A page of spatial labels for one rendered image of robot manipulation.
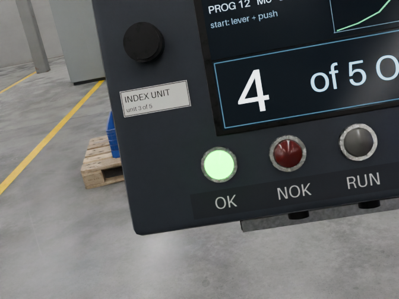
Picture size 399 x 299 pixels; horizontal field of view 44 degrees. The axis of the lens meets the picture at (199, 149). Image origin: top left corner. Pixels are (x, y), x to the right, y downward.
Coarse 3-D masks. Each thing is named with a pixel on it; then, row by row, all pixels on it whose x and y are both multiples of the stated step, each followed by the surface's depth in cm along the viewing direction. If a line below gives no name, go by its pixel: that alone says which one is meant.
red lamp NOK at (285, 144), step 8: (280, 136) 35; (288, 136) 35; (272, 144) 35; (280, 144) 35; (288, 144) 34; (296, 144) 34; (272, 152) 35; (280, 152) 34; (288, 152) 34; (296, 152) 34; (304, 152) 35; (272, 160) 35; (280, 160) 35; (288, 160) 34; (296, 160) 34; (304, 160) 35; (280, 168) 35; (288, 168) 35; (296, 168) 35
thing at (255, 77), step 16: (224, 64) 35; (240, 64) 35; (256, 64) 35; (272, 64) 35; (224, 80) 35; (240, 80) 35; (256, 80) 35; (272, 80) 35; (224, 96) 35; (240, 96) 35; (256, 96) 35; (272, 96) 35; (288, 96) 35; (224, 112) 35; (240, 112) 35; (256, 112) 35; (272, 112) 35; (288, 112) 35; (224, 128) 35
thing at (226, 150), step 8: (208, 152) 35; (216, 152) 35; (224, 152) 35; (232, 152) 35; (208, 160) 35; (216, 160) 35; (224, 160) 35; (232, 160) 35; (208, 168) 35; (216, 168) 35; (224, 168) 35; (232, 168) 35; (208, 176) 35; (216, 176) 35; (224, 176) 35; (232, 176) 35
